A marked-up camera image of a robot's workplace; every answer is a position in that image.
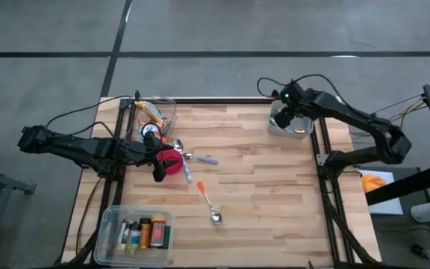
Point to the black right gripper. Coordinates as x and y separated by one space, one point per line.
293 98

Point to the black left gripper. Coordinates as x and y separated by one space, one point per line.
140 153

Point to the orange snack packet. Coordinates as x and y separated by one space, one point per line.
148 130

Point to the gold snack packet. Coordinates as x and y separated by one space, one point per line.
146 107

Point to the red spice tin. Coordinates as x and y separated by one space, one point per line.
158 233

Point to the green pepper tin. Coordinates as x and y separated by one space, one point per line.
167 237

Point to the dark green-labelled spice jar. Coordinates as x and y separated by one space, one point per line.
134 237

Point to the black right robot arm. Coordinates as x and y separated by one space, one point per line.
368 123

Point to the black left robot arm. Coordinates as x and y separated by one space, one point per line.
73 145

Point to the pink plastic bowl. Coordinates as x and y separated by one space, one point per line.
174 171

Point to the grey plastic bin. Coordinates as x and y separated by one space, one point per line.
304 125

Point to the clear rigid organizer bin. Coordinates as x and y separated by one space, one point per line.
171 112

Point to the clear plastic storage bin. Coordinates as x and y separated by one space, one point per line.
106 254

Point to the orange soft object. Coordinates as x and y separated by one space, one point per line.
372 183

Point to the black rig strut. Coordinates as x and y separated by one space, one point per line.
405 187

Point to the white floor paper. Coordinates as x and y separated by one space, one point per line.
386 207

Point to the grey metal stand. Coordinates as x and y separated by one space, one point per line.
2 183

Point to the black aluminium table frame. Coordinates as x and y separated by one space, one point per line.
237 101

